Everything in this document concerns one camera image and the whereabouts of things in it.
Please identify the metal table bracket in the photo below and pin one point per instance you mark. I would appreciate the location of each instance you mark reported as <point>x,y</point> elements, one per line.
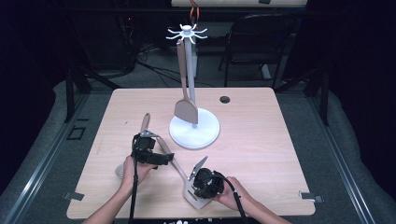
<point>309,196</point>
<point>73,196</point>

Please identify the aluminium floor rail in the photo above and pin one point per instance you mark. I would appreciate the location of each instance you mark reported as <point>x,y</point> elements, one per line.
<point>342,168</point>
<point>40,174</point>

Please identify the black metal frame leg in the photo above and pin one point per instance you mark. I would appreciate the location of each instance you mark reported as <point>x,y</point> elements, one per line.
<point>70,93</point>
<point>323,96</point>

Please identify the person's right hand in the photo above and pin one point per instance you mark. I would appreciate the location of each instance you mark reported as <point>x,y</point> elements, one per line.
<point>236,196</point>

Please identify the beige solid turner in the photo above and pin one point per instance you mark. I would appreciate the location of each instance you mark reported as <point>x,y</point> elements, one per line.
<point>186,110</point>

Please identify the black tape strip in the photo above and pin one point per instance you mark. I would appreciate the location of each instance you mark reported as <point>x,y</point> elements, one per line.
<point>82,119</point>

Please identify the white utensil stand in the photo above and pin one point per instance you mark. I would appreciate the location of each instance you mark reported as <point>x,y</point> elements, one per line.
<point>194,133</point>

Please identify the black chair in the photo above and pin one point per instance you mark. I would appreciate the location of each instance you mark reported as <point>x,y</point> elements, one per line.
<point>258,34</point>

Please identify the person's left hand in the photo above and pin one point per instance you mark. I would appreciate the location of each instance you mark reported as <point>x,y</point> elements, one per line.
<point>132,174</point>

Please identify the black tape square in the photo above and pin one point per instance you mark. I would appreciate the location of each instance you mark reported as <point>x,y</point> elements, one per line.
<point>76,133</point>

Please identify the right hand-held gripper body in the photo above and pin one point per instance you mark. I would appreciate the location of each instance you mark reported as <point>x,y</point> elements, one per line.
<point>210,183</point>

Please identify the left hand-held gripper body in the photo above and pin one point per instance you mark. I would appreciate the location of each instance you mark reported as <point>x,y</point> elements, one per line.
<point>143,149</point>

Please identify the beige slotted turner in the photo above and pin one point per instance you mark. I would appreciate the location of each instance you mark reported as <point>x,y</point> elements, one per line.
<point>190,195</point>

